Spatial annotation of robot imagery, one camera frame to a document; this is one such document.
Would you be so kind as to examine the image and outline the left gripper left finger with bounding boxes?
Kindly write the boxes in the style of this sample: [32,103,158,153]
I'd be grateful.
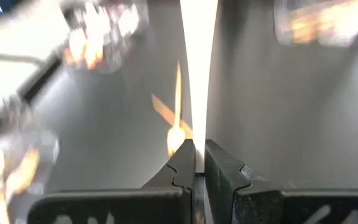
[141,139,197,200]

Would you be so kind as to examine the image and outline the clear plastic container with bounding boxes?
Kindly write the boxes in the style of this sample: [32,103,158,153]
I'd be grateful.
[60,0,151,75]
[0,129,61,224]
[273,0,358,48]

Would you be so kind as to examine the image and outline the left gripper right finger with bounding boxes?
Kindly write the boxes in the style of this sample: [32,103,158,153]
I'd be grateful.
[204,139,285,224]

